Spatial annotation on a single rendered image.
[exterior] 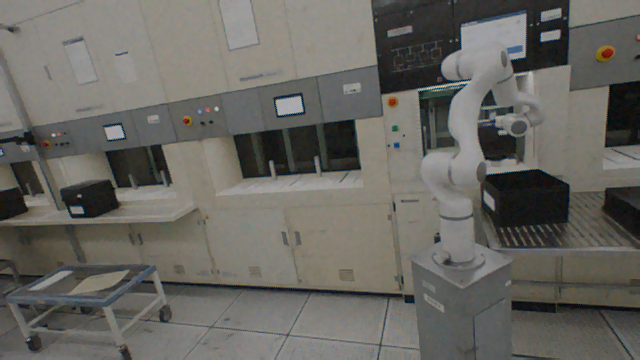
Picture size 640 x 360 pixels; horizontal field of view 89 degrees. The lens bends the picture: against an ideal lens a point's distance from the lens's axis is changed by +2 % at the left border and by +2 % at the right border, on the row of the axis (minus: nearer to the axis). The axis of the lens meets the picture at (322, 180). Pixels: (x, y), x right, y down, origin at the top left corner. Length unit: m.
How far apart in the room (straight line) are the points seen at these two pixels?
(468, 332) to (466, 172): 0.59
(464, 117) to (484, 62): 0.19
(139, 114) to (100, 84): 0.39
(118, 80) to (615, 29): 2.94
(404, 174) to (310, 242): 0.83
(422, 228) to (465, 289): 0.90
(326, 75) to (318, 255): 1.23
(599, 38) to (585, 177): 0.66
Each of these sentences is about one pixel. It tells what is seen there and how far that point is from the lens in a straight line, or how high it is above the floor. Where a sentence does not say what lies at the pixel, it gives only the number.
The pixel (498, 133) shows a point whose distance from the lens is 2.18.
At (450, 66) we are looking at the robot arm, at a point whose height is 1.48.
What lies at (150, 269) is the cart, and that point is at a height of 0.45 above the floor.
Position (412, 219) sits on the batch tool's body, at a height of 0.62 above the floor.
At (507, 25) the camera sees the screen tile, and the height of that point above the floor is 1.63.
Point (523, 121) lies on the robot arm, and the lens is 1.64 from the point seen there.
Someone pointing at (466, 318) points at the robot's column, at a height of 0.62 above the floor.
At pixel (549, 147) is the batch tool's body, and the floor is 1.02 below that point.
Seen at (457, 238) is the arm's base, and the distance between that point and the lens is 1.31.
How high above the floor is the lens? 1.47
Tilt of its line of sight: 15 degrees down
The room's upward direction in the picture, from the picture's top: 9 degrees counter-clockwise
